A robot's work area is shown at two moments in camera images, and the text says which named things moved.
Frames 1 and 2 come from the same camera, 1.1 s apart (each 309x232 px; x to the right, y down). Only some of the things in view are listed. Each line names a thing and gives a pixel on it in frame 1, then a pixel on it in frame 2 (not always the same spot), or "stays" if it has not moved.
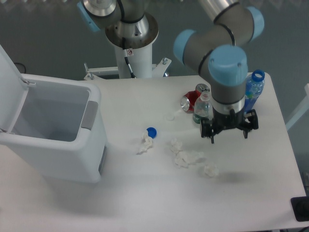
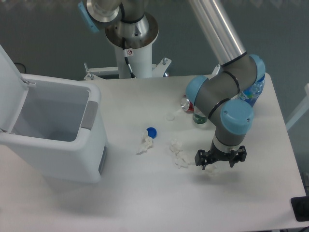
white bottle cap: [170, 118] stays
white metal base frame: [158, 70] stays
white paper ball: [211, 170] stays
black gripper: [210, 126] -> [203, 158]
